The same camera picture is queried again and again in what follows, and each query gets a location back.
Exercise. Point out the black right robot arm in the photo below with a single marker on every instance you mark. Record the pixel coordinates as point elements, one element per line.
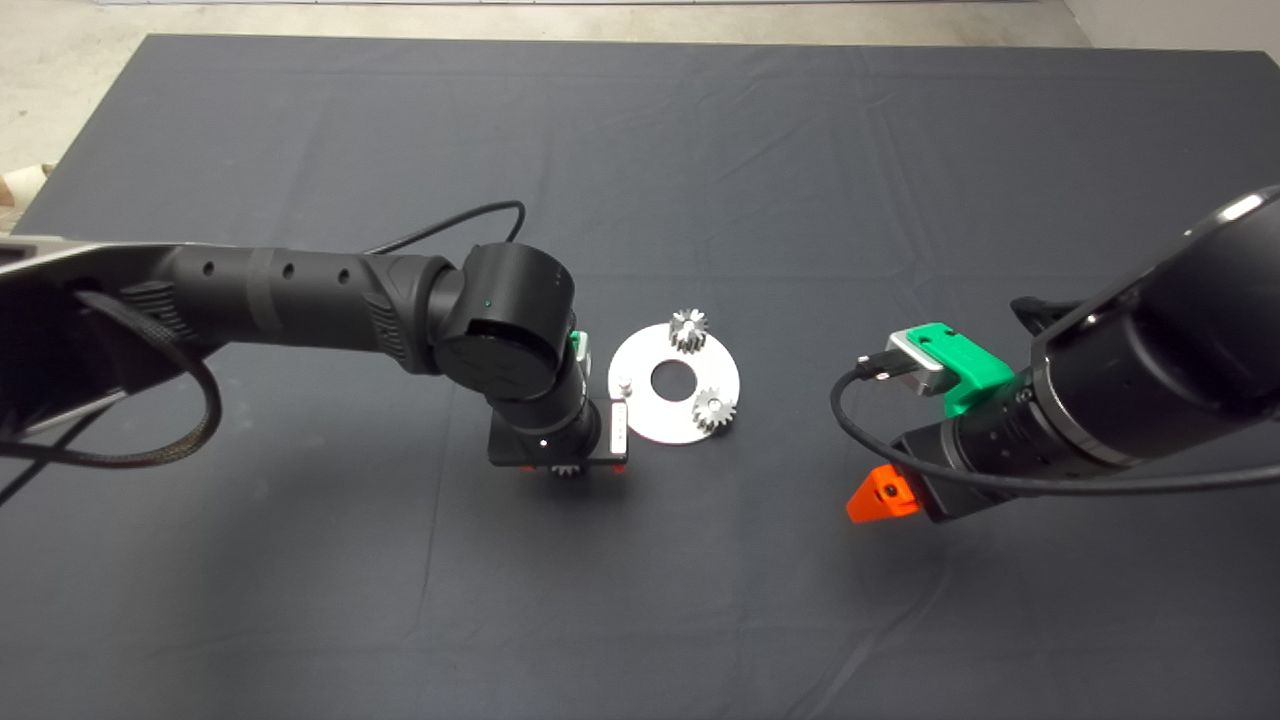
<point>1180,340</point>

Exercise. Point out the green right camera mount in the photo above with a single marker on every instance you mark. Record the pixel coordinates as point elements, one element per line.
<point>975,375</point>

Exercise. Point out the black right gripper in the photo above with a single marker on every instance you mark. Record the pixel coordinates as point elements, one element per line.
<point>935,480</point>

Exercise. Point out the dark grey table cloth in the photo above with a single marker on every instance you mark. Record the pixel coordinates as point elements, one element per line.
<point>800,150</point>

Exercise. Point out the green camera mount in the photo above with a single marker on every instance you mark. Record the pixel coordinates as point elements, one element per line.
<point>575,345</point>
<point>975,375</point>

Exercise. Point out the white shoe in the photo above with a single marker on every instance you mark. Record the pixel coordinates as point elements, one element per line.
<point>20,185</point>

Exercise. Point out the round metal plate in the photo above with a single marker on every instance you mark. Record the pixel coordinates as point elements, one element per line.
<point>660,425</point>

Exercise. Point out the green left camera mount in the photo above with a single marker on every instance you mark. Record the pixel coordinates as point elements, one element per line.
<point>575,345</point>

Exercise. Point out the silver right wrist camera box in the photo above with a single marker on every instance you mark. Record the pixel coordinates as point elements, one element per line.
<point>920,362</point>

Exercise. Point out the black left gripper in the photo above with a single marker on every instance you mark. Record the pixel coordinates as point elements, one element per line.
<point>512,448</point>

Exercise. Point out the small steel gear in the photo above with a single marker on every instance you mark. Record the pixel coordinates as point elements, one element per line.
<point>688,335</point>
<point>714,412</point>
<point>568,471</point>

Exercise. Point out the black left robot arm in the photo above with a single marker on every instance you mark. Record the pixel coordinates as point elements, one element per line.
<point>300,295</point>

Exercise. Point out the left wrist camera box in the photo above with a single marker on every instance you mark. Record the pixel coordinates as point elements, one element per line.
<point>585,360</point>

